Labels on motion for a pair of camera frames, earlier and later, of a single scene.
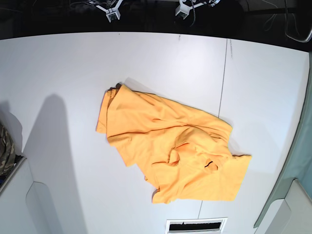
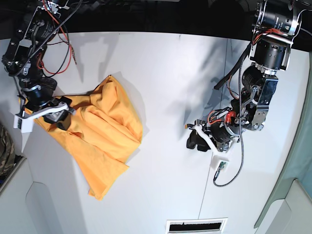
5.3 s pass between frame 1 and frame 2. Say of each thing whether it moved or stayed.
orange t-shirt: moved
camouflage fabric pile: stayed
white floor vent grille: stayed
